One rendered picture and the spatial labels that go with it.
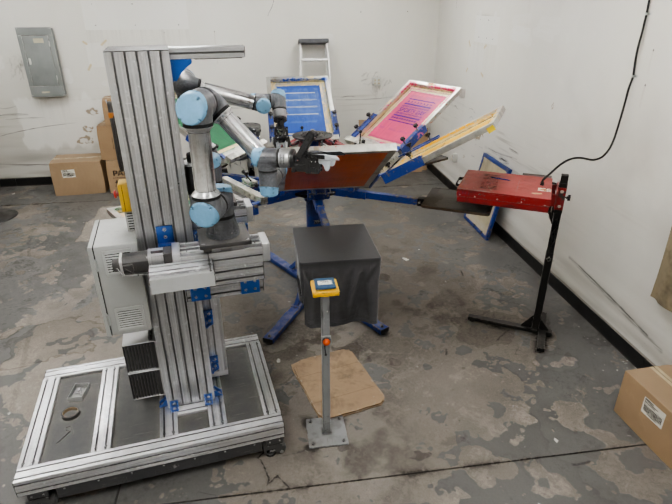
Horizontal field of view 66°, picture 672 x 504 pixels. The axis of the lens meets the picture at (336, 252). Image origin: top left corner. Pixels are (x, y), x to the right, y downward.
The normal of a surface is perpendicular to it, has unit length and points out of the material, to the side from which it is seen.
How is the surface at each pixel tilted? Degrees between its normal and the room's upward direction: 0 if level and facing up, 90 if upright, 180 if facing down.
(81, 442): 0
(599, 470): 0
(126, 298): 90
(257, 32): 90
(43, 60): 90
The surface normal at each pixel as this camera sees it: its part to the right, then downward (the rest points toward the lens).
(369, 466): 0.00, -0.90
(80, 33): 0.14, 0.43
